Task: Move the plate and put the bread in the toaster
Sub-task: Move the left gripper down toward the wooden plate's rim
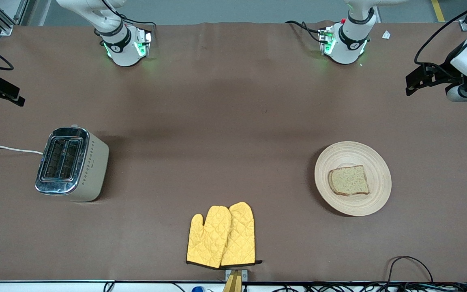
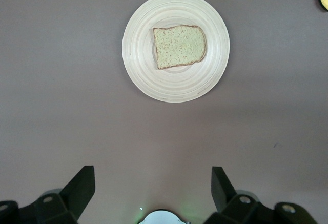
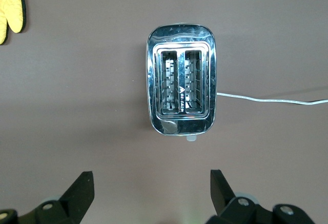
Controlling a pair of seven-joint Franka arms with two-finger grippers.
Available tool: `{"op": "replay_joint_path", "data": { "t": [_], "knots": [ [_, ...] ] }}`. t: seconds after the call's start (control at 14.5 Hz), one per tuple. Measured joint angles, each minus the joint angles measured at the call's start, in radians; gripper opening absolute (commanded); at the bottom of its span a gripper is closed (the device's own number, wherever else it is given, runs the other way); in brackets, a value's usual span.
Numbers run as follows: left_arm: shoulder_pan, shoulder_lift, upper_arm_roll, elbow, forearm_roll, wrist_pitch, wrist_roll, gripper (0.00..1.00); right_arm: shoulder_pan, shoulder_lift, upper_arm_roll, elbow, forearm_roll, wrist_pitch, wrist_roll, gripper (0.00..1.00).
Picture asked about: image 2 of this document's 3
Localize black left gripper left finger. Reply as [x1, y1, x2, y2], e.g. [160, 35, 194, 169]
[0, 165, 96, 224]

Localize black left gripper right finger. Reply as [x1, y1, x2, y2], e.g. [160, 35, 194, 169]
[204, 166, 318, 224]

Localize round light wooden plate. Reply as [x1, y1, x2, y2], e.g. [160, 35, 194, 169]
[121, 0, 231, 104]

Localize slice of toast bread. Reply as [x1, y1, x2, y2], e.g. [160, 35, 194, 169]
[153, 25, 207, 70]

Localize brown table cover mat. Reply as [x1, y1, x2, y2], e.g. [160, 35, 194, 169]
[0, 0, 328, 224]

